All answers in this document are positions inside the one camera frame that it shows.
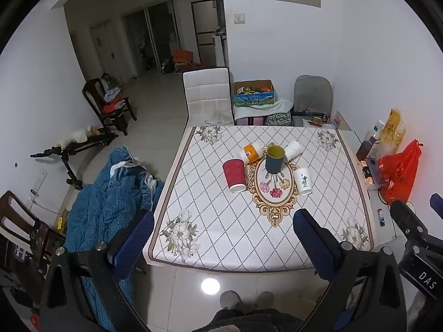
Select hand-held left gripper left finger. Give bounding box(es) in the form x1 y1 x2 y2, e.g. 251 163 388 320
40 209 156 332

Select orange and white paper cup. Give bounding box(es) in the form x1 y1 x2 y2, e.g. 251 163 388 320
239 142 262 166

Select black tripod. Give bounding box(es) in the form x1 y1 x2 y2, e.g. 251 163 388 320
30 127 119 191

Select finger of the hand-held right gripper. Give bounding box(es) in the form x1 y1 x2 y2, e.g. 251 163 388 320
390 200 430 247
430 193 443 217

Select person's dark trouser legs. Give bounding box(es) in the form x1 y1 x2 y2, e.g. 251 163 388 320
191 307 306 332

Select dark wooden chair with clothes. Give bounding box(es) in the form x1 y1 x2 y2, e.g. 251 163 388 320
82 77 138 136

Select small silver device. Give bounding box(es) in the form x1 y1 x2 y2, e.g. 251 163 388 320
364 157 386 185

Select yellow snack packet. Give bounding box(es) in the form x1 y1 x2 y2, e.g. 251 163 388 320
379 108 406 158

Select red paper cup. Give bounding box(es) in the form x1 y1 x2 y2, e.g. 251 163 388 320
222 158 247 193

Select patterned black and white bag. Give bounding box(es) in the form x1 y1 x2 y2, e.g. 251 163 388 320
264 112 293 127

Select pile of clothes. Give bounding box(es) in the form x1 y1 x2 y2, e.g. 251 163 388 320
101 87 126 113

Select cardboard box of snacks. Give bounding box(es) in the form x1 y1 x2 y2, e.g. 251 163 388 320
233 80 276 107

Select white towel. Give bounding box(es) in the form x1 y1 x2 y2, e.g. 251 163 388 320
233 99 295 119

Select white padded chair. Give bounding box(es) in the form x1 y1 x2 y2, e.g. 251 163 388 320
182 67 233 127

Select floral patterned tablecloth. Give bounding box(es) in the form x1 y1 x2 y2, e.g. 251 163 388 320
143 124 378 273

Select orange crate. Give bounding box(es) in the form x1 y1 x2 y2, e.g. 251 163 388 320
172 50 194 64

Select brown bottle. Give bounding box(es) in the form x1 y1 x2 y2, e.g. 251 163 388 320
356 136 378 162

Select pink stool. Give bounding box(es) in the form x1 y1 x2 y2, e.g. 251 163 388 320
235 116 266 126

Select blue quilted blanket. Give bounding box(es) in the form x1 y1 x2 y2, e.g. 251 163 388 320
65 146 165 332

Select white side desk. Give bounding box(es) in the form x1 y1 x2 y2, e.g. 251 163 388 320
341 129 402 240

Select white cup with black print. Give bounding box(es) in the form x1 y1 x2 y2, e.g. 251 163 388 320
294 167 313 196

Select sliding glass door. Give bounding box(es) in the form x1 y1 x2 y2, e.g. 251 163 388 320
121 1 181 74

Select grey fabric chair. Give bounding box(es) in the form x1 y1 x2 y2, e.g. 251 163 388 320
292 75 333 127

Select red plastic bag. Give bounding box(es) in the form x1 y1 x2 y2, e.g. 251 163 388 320
377 140 423 205

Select plain white paper cup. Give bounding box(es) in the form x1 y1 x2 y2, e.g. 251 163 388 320
284 140 301 162

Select beige wooden door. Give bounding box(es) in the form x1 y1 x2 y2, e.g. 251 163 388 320
89 21 122 84

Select dark teal cup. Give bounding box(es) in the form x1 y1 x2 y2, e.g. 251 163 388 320
265 145 286 174

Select tall refrigerator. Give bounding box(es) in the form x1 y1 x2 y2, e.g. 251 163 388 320
191 0 225 69

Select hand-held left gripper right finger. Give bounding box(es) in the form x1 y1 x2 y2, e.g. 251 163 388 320
293 208 408 332

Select brown wooden chair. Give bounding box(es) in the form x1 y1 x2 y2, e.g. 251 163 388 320
0 190 67 286

